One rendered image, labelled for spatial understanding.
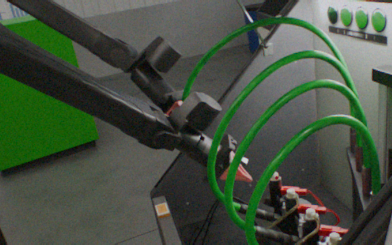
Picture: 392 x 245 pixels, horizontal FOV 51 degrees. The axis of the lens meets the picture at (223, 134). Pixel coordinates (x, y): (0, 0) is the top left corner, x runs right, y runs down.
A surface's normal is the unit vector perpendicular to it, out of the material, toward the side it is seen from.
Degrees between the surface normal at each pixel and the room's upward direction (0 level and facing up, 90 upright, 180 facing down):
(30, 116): 90
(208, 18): 90
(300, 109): 90
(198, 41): 90
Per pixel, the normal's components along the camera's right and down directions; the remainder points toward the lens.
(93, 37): -0.25, -0.01
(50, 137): 0.52, 0.27
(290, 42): 0.30, 0.34
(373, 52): -0.94, 0.24
